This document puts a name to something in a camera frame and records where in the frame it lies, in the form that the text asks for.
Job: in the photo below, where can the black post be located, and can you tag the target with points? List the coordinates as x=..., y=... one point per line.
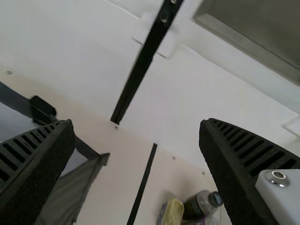
x=143, y=65

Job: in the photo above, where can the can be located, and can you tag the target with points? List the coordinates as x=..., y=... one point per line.
x=161, y=213

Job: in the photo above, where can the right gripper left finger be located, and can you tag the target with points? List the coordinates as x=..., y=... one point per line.
x=35, y=168

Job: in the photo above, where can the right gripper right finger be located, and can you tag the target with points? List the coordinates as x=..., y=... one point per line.
x=234, y=168

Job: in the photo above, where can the black strip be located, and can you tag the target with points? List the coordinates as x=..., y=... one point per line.
x=143, y=185

